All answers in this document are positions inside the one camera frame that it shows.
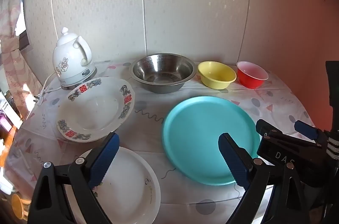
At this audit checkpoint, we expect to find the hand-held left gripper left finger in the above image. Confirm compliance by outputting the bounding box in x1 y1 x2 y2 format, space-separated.
28 131 120 224

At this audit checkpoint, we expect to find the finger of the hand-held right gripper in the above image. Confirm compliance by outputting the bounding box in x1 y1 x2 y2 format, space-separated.
294 120 325 144
256 119 288 138

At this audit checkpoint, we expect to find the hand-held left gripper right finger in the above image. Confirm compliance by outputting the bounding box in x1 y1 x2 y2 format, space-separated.
218 133 308 224

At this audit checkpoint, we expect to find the white deep plate patterned rim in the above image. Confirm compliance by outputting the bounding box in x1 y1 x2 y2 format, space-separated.
57 118 125 144
57 77 135 138

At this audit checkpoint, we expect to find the white plate small floral print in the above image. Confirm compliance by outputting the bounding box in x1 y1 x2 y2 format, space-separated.
64 146 161 224

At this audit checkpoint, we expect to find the teal round plate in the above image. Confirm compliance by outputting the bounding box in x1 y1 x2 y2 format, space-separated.
162 96 261 185

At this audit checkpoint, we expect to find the red plastic bowl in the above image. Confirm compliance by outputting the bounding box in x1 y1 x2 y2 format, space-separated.
236 61 268 89

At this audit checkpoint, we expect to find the yellow plastic bowl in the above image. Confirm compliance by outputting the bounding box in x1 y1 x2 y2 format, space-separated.
197 61 237 89

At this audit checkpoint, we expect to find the stainless steel bowl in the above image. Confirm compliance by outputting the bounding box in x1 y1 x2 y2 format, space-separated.
129 53 196 94

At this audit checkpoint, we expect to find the patterned plastic tablecloth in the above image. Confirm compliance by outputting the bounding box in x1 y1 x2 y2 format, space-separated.
5 60 315 224

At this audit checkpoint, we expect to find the metal kettle base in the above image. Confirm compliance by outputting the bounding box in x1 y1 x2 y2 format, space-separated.
60 66 97 91

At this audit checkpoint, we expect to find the yellow stool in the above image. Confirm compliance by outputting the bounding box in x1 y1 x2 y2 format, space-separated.
11 194 30 220

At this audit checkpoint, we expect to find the white ceramic electric kettle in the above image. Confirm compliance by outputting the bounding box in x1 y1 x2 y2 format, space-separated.
52 27 96 87

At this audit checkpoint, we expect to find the pink patterned curtain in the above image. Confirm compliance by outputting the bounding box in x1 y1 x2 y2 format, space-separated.
0 0 35 119

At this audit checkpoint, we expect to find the white power cord with plug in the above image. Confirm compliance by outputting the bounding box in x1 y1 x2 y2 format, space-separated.
34 73 63 106

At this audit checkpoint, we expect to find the window frame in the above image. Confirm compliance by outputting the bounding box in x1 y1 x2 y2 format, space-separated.
16 31 33 52

